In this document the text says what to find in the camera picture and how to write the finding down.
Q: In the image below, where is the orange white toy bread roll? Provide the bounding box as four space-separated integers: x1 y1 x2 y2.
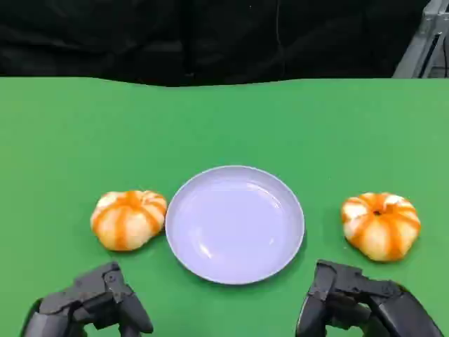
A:
90 190 168 252
341 192 422 263

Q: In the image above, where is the black backdrop curtain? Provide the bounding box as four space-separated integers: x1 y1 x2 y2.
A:
0 0 433 88

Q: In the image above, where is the lilac plate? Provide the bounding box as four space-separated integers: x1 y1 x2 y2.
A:
164 165 305 285

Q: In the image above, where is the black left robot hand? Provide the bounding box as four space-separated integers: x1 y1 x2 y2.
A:
20 261 154 337

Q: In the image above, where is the grey aluminium frame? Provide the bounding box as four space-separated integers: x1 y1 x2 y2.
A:
391 0 449 79

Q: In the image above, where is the thin hanging cord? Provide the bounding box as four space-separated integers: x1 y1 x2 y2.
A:
275 0 284 53

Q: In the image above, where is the green table cloth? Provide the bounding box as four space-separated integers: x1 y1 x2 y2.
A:
0 76 449 337

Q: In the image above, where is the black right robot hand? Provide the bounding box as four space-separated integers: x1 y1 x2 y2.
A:
296 259 445 337

